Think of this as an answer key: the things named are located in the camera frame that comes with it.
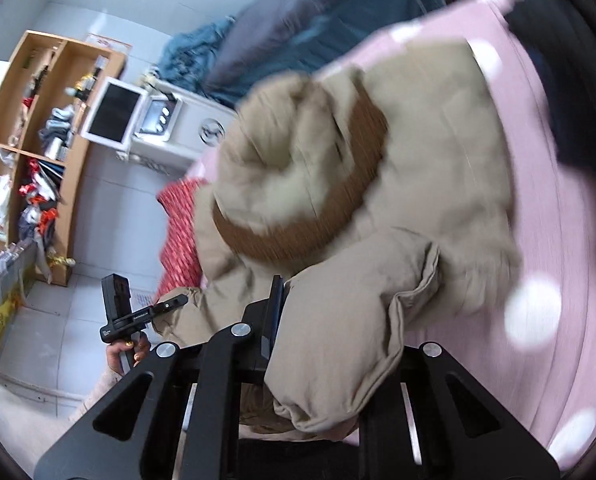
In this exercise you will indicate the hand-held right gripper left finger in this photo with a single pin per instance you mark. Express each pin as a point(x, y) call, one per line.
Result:
point(273, 312)

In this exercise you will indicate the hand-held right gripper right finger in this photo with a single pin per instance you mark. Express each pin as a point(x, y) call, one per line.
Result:
point(383, 410)

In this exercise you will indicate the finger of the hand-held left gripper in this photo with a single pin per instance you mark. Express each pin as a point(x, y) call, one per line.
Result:
point(170, 304)

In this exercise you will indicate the beige puffer jacket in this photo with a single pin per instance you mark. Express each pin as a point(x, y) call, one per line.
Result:
point(428, 160)

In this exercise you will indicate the person's left forearm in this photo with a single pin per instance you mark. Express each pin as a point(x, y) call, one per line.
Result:
point(95, 400)

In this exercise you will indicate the person's left hand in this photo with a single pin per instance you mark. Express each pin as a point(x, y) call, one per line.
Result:
point(140, 352)

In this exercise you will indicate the red patterned cloth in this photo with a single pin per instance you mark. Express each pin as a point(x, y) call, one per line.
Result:
point(182, 240)

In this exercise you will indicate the wooden shelf unit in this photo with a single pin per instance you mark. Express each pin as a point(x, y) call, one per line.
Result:
point(72, 170)

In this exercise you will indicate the white floor appliance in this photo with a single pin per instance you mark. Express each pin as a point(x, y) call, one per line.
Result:
point(192, 130)

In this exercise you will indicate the white framed screen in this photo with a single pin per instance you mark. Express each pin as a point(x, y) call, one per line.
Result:
point(112, 112)

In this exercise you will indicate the pink bed sheet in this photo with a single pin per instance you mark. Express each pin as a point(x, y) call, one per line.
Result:
point(553, 235)

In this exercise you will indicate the teal blanket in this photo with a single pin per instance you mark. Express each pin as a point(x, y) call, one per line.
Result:
point(192, 55)

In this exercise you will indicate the grey pillow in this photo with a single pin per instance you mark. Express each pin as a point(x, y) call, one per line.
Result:
point(278, 25)

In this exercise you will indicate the black cloth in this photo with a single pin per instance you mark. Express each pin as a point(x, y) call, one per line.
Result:
point(553, 60)

